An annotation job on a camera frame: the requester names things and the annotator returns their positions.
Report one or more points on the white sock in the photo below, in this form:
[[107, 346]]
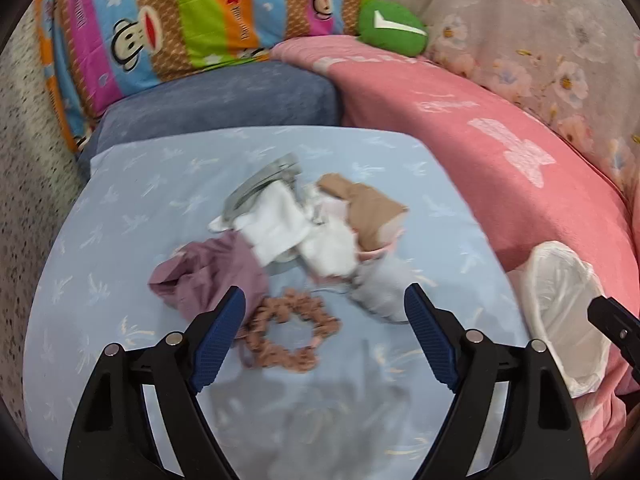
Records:
[[275, 225], [327, 252]]

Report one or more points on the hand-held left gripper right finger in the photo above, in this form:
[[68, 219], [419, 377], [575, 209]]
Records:
[[430, 335]]

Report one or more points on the brown scrunchie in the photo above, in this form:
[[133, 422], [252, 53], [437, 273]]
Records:
[[265, 310]]

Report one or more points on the pink cloth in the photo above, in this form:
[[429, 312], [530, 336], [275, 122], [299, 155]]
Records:
[[385, 237]]

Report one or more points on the blue-grey cushion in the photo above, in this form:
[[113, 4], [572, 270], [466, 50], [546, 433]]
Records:
[[225, 100]]

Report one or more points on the floral grey pillow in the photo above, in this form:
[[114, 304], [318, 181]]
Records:
[[500, 20]]

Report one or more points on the tan stocking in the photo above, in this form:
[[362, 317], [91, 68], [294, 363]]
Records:
[[365, 207]]

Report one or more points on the pink blanket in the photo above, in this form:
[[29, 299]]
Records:
[[450, 135]]

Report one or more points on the light blue printed sheet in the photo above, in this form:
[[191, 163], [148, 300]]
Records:
[[125, 235]]

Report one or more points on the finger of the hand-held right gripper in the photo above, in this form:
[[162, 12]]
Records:
[[612, 322]]

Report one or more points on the purple cloth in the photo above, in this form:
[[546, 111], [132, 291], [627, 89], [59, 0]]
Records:
[[210, 270]]

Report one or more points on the grey cloth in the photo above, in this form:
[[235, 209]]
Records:
[[380, 285]]

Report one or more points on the white bag-lined trash bin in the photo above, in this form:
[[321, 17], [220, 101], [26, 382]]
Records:
[[560, 300]]

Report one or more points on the green plush cushion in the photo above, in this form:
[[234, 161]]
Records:
[[387, 35]]

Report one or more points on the striped monkey print pillow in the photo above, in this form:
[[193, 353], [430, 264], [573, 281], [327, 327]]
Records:
[[175, 20]]

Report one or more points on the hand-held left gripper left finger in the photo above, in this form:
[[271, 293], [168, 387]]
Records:
[[220, 340]]

